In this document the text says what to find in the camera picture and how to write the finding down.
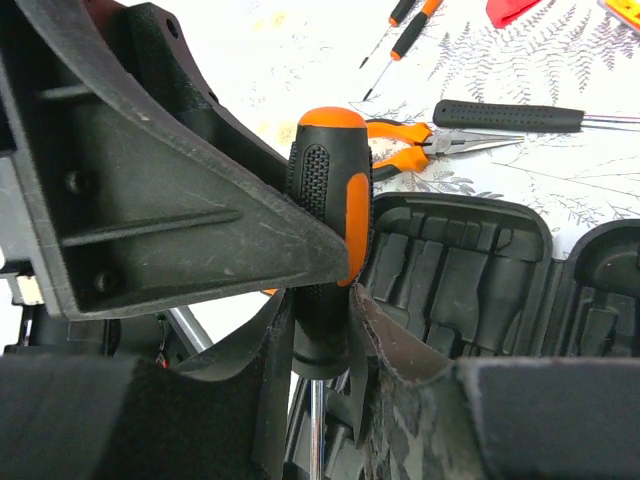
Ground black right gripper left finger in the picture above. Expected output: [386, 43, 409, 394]
[1, 292, 294, 479]

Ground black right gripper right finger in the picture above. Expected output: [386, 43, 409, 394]
[350, 285, 639, 479]

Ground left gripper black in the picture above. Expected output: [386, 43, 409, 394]
[0, 0, 351, 359]

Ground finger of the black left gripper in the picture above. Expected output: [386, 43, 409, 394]
[126, 3, 287, 190]

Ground black plastic tool case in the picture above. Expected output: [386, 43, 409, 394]
[324, 193, 639, 479]

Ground large orange black screwdriver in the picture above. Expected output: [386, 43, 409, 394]
[286, 106, 372, 479]

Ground small orange black screwdriver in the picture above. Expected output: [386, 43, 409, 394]
[359, 0, 416, 69]

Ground steel claw hammer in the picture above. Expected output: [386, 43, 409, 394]
[433, 99, 639, 133]

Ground red crumpled cloth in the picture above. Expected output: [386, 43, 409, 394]
[486, 0, 540, 29]

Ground orange handled needle-nose pliers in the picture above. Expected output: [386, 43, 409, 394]
[366, 119, 525, 183]

